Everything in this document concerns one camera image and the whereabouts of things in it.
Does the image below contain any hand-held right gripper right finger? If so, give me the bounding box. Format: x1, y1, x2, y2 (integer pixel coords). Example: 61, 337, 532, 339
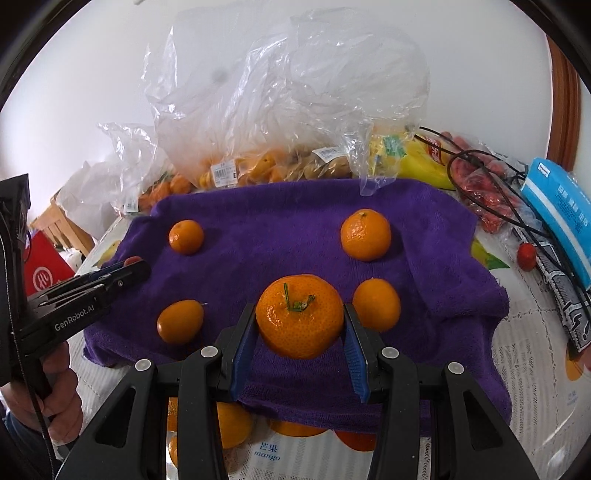
344, 302, 541, 480

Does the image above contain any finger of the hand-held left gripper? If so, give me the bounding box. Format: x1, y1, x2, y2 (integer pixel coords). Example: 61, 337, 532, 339
74, 261, 152, 301
78, 257, 142, 280

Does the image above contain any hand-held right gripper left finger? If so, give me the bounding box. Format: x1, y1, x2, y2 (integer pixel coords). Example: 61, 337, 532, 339
60, 302, 257, 480

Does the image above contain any orange mandarin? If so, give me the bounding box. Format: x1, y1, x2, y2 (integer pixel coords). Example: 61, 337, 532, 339
340, 209, 392, 262
168, 220, 205, 256
335, 429, 377, 452
352, 278, 402, 332
157, 300, 205, 345

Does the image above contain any mandarin with green stem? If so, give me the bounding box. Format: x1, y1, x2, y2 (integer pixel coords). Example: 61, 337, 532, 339
255, 273, 345, 361

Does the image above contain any purple towel lined tray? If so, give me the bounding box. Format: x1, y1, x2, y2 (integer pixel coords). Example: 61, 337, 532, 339
83, 178, 513, 437

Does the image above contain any person's left hand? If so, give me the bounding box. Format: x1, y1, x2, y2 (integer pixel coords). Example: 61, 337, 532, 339
0, 342, 85, 433

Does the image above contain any red paper shopping bag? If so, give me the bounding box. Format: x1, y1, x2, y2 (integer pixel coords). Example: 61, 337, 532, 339
23, 230, 77, 296

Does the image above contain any wooden chair back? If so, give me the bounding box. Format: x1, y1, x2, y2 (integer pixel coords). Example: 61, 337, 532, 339
30, 194, 100, 254

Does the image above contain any white plastic bag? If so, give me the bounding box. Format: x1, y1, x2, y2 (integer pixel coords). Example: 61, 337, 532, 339
55, 161, 130, 232

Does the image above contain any clear bag of leafy mandarins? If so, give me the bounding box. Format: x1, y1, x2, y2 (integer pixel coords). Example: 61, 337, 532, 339
97, 121, 195, 215

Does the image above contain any clear bag of longans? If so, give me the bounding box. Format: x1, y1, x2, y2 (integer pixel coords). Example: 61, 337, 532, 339
281, 143, 356, 183

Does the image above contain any small red fruit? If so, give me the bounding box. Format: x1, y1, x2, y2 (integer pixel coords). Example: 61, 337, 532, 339
516, 243, 537, 271

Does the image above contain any clear bag of bananas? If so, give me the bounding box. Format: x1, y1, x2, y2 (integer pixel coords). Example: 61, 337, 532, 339
351, 124, 458, 197

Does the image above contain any black and white patterned pouch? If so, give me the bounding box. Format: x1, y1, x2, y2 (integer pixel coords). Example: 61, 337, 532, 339
512, 226, 591, 356

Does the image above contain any large clear bag of oranges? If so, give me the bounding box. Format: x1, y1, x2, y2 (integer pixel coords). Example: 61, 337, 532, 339
143, 7, 430, 190

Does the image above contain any blue tissue pack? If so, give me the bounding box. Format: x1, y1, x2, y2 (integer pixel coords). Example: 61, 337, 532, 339
519, 158, 591, 289

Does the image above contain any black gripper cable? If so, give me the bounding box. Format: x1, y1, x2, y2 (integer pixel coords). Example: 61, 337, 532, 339
28, 378, 63, 480

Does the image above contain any black looped cable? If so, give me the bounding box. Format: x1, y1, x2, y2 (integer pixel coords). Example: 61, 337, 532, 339
416, 127, 591, 291

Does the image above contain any brown wooden door frame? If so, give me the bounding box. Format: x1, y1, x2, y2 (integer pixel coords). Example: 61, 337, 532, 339
545, 37, 583, 162

